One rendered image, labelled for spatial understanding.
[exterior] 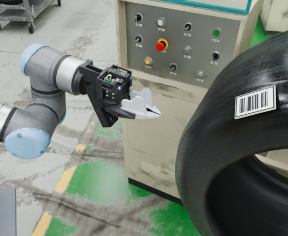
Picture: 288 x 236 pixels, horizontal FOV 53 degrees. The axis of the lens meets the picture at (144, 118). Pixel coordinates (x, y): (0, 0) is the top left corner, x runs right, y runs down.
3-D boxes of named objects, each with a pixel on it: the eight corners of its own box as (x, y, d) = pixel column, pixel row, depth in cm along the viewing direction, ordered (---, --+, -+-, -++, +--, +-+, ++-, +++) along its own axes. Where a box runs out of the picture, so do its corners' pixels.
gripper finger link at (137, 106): (157, 107, 61) (119, 92, 64) (153, 127, 65) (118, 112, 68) (162, 99, 63) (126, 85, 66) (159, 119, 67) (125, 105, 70)
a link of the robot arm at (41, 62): (43, 69, 83) (41, 35, 77) (79, 84, 79) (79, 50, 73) (18, 82, 76) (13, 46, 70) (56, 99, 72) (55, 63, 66)
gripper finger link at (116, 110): (132, 118, 64) (99, 104, 67) (132, 123, 66) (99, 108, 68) (142, 106, 68) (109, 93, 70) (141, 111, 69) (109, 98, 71)
